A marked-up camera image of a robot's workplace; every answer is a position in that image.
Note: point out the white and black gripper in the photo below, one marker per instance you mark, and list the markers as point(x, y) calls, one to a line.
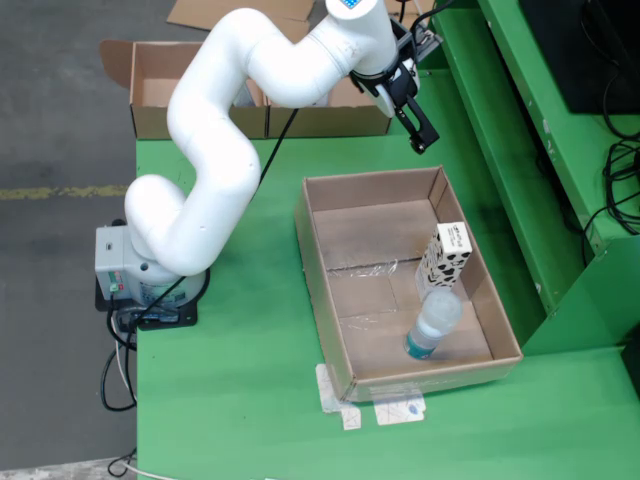
point(387, 100)

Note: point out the cow print carton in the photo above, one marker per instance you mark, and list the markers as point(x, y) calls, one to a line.
point(445, 260)

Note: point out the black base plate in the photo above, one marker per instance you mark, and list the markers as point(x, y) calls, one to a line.
point(185, 317)

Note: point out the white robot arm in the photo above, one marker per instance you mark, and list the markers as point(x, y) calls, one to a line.
point(210, 115)

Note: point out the white patterned paper tab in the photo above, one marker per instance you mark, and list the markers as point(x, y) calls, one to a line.
point(327, 395)
point(400, 412)

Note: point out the black monitor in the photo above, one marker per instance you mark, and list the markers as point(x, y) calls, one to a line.
point(590, 50)

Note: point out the open brown cardboard box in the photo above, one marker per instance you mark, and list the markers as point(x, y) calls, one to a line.
point(150, 65)
point(340, 122)

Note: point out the shallow cardboard tray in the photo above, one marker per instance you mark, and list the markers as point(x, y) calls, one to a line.
point(370, 345)

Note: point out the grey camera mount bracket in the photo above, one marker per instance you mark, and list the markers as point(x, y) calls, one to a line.
point(402, 37)

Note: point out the clear bottle teal label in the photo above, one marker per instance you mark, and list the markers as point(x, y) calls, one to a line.
point(435, 315)

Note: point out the printed cardboard box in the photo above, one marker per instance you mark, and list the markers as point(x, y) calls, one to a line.
point(407, 6)

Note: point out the grey robot base box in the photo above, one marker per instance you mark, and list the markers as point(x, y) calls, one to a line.
point(107, 260)

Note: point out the green metal shelf rack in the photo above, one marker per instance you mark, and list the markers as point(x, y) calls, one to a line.
point(500, 150)

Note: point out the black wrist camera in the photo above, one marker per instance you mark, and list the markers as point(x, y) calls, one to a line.
point(427, 40)

